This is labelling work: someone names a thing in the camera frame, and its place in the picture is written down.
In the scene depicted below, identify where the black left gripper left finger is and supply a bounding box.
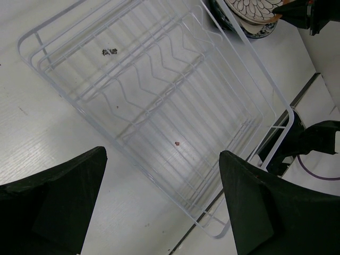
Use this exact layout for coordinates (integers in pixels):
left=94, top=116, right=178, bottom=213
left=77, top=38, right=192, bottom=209
left=1, top=146, right=107, bottom=254

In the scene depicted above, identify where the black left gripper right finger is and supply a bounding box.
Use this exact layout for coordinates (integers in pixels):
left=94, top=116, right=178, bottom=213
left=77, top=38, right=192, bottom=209
left=219, top=150, right=339, bottom=254

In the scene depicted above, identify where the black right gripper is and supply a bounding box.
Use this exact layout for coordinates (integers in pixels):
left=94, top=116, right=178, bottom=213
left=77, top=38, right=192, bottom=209
left=273, top=0, right=339, bottom=36

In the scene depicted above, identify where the orange rimmed petal pattern plate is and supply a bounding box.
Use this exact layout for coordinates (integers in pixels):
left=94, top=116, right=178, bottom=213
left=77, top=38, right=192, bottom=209
left=224, top=0, right=289, bottom=24

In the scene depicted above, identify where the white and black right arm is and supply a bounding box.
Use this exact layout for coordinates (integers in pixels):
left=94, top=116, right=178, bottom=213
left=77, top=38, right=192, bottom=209
left=266, top=0, right=339, bottom=175

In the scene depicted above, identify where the cream plate with blue centre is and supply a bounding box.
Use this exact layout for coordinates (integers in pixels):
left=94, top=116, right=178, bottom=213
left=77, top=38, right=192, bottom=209
left=238, top=18, right=272, bottom=34

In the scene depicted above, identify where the blue and white patterned plate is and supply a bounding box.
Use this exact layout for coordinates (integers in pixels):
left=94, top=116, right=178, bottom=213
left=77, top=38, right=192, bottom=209
left=208, top=1, right=278, bottom=39

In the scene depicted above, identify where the white wire dish rack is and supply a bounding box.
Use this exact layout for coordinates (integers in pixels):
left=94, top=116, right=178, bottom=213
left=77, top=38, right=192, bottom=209
left=17, top=1, right=294, bottom=239

